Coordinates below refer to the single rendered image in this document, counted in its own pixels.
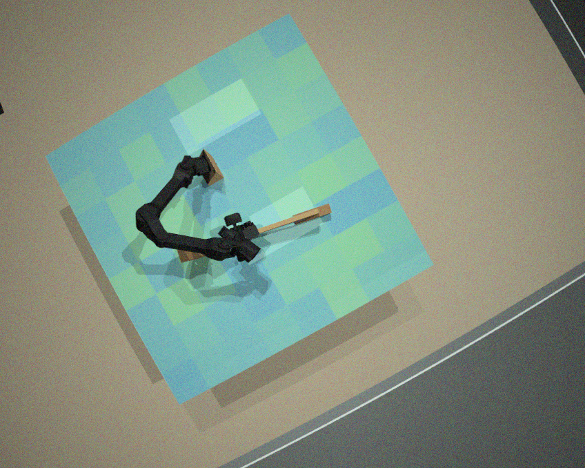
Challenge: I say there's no long wooden rail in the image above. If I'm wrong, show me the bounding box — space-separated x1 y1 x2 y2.
258 208 319 233

